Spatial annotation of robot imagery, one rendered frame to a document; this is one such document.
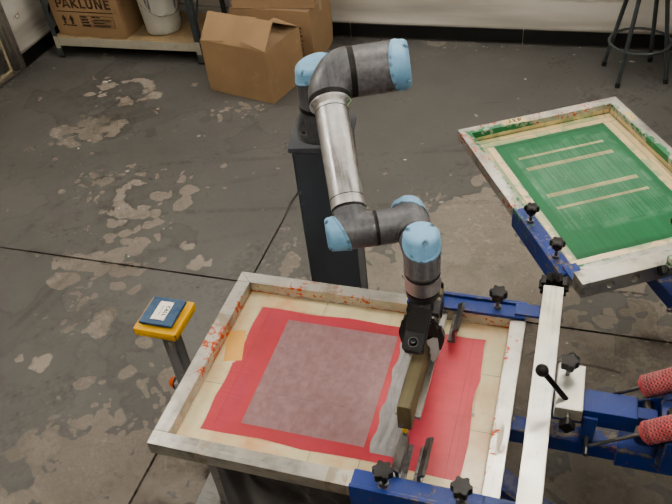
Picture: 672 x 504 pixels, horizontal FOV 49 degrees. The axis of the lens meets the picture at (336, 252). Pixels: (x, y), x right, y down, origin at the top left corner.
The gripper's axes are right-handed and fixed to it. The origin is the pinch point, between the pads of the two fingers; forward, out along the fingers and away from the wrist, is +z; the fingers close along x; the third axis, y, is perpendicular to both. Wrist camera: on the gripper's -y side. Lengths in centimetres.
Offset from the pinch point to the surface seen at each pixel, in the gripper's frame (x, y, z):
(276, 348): 39.6, 6.4, 13.5
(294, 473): 21.9, -29.1, 9.8
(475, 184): 17, 214, 110
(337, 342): 24.7, 11.6, 13.5
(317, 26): 144, 342, 87
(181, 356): 73, 10, 29
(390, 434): 4.8, -13.1, 12.5
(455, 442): -9.7, -11.4, 13.3
